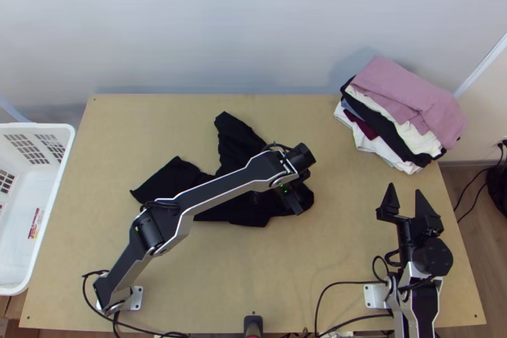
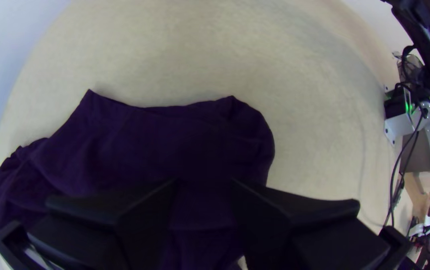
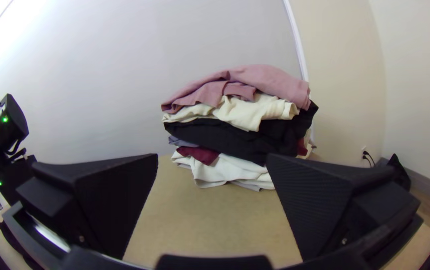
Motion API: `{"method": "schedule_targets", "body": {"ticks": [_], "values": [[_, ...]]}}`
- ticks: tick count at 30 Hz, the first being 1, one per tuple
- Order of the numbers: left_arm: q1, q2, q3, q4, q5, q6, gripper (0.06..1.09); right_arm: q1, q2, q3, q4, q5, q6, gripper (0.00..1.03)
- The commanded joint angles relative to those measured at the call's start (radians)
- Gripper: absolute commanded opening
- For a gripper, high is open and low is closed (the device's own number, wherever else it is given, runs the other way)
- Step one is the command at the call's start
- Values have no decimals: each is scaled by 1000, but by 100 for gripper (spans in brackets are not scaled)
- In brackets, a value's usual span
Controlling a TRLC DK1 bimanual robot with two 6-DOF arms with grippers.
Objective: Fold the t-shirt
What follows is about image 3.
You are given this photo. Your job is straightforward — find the pile of folded clothes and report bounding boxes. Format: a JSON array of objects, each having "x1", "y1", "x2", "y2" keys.
[{"x1": 160, "y1": 64, "x2": 320, "y2": 193}]

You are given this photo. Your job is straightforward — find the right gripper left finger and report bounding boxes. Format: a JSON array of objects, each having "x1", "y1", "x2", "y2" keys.
[{"x1": 15, "y1": 152, "x2": 159, "y2": 260}]

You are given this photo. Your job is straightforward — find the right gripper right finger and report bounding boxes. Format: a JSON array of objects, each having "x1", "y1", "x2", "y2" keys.
[{"x1": 266, "y1": 152, "x2": 422, "y2": 262}]

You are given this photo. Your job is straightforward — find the black bag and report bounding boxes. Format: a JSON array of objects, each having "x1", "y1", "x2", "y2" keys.
[{"x1": 386, "y1": 153, "x2": 413, "y2": 193}]

